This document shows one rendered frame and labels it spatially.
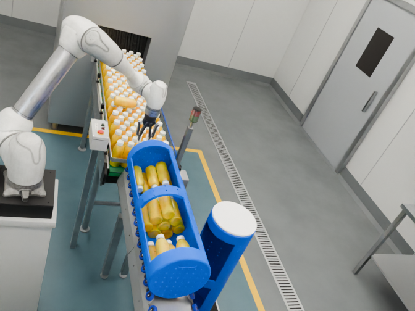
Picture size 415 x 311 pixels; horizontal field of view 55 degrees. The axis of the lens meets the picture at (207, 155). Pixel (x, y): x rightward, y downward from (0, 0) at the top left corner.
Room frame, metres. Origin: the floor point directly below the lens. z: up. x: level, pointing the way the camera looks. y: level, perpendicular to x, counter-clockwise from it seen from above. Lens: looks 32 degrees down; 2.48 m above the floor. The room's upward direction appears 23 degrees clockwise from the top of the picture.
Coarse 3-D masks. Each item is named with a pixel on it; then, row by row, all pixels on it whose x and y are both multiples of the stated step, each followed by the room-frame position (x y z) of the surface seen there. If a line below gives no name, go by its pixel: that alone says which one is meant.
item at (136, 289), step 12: (120, 180) 1.94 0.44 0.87; (120, 192) 1.86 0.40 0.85; (120, 204) 1.78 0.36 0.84; (132, 240) 1.50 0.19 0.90; (132, 252) 1.43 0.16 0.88; (132, 264) 1.37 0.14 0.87; (132, 276) 1.31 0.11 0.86; (132, 288) 1.26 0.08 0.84; (156, 300) 1.19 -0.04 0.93; (168, 300) 1.21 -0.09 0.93; (180, 300) 1.24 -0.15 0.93
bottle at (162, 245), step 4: (160, 240) 1.35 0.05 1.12; (164, 240) 1.35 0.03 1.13; (156, 244) 1.33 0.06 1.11; (160, 244) 1.32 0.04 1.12; (164, 244) 1.33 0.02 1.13; (168, 244) 1.34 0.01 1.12; (156, 248) 1.31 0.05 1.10; (160, 248) 1.30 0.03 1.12; (164, 248) 1.31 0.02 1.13; (168, 248) 1.32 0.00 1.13; (156, 252) 1.30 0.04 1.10; (160, 252) 1.28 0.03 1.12
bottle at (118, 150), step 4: (116, 144) 2.02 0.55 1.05; (116, 148) 2.01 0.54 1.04; (120, 148) 2.01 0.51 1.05; (112, 152) 2.01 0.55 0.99; (116, 152) 2.00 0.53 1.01; (120, 152) 2.01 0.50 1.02; (112, 156) 2.01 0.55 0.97; (116, 156) 2.00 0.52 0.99; (120, 156) 2.02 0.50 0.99; (112, 164) 2.00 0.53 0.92; (116, 164) 2.01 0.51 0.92
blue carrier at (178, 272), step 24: (144, 144) 1.91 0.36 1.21; (168, 144) 2.01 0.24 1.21; (144, 168) 1.96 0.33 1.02; (168, 168) 2.02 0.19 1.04; (168, 192) 1.56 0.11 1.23; (192, 216) 1.51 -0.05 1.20; (144, 240) 1.32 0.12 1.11; (192, 240) 1.50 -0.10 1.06; (168, 264) 1.17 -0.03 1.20; (192, 264) 1.22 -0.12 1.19; (168, 288) 1.19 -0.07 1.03; (192, 288) 1.24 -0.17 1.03
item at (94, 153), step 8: (96, 152) 2.04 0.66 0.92; (88, 168) 2.03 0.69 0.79; (88, 176) 2.03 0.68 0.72; (88, 184) 2.04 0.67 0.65; (88, 192) 2.04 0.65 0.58; (80, 200) 2.04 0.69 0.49; (80, 208) 2.03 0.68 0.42; (80, 216) 2.04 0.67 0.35; (80, 224) 2.04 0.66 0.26; (72, 240) 2.03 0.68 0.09
